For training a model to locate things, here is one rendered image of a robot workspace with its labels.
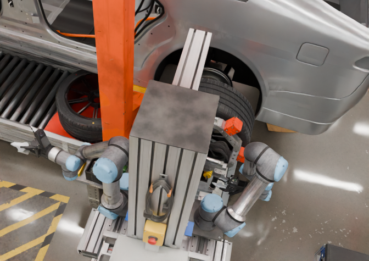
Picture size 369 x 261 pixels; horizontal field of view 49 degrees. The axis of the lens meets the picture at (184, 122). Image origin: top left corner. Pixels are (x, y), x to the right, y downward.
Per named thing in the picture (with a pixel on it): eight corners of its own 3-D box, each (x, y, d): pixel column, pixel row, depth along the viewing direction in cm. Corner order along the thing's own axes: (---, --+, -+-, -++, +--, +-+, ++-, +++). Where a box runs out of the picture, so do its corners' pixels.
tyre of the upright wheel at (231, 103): (213, 61, 253) (146, 97, 296) (203, 88, 238) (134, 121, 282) (274, 125, 281) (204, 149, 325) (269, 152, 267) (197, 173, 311)
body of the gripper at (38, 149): (28, 153, 215) (48, 163, 212) (27, 143, 209) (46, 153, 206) (38, 144, 220) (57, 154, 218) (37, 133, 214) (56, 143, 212)
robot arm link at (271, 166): (217, 218, 234) (270, 144, 216) (237, 236, 229) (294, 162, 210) (208, 224, 224) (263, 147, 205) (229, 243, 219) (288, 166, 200)
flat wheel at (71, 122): (139, 86, 373) (140, 68, 354) (135, 146, 333) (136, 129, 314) (65, 82, 366) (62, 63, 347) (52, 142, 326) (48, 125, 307)
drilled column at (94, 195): (105, 198, 331) (103, 171, 298) (100, 209, 325) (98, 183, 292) (94, 194, 332) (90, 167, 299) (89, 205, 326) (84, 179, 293)
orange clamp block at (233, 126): (232, 127, 257) (243, 122, 250) (230, 136, 252) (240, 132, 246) (225, 120, 254) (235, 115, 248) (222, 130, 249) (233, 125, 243)
